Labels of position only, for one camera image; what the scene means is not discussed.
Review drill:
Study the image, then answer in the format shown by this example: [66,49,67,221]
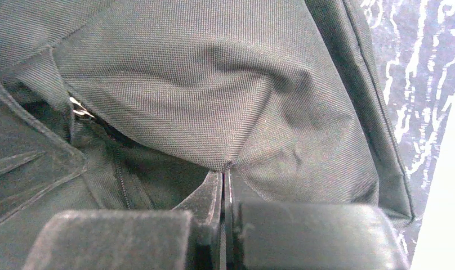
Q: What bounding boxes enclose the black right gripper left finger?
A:
[24,172,223,269]

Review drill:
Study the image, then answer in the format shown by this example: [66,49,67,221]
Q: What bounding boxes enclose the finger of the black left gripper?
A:
[0,83,86,223]

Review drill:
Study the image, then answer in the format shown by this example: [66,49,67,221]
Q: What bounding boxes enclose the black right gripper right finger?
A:
[224,169,409,269]

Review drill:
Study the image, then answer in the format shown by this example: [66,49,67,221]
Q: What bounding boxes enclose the black student backpack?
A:
[0,1,416,269]

